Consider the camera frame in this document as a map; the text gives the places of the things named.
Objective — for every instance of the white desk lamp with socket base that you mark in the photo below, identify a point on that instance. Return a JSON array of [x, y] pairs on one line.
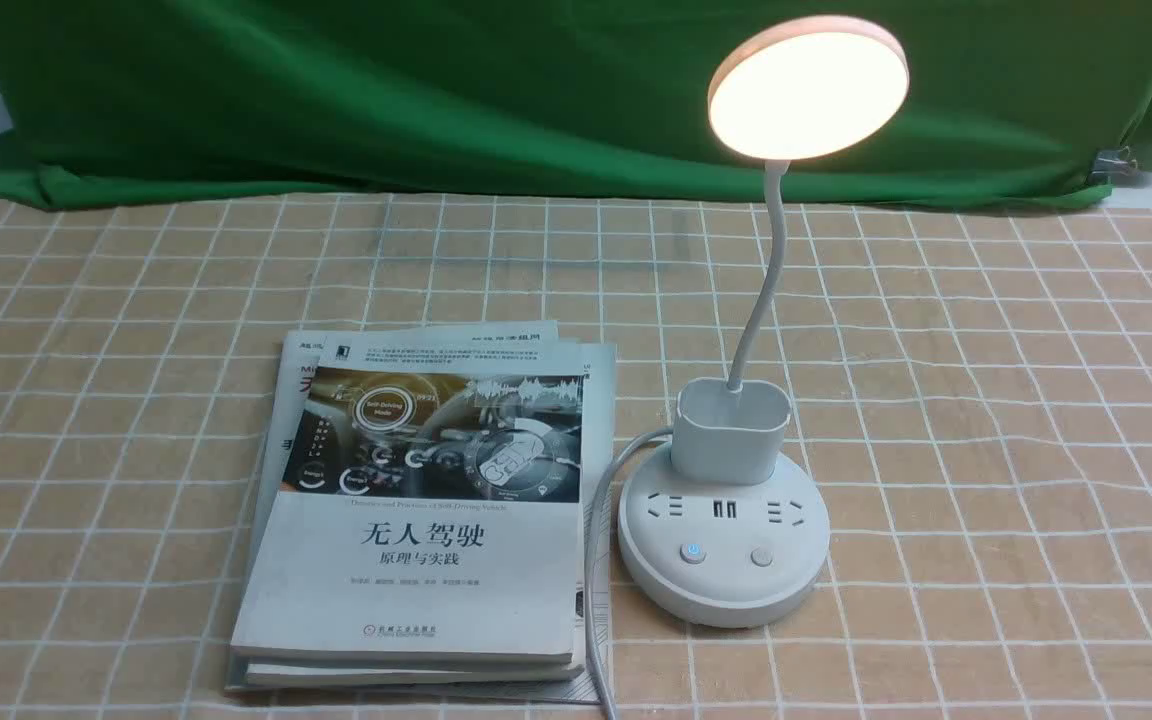
[[718, 526]]

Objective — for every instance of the top book autonomous driving cover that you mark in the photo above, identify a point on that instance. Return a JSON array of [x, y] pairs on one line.
[[416, 540]]

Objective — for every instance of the bottom white book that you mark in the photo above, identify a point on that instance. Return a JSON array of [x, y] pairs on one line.
[[601, 400]]

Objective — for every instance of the orange checked tablecloth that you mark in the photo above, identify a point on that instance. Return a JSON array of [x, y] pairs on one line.
[[973, 395]]

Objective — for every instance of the green backdrop cloth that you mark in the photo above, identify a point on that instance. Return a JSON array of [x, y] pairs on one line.
[[147, 102]]

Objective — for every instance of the metal binder clip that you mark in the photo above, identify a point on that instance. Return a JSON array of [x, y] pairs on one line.
[[1114, 166]]

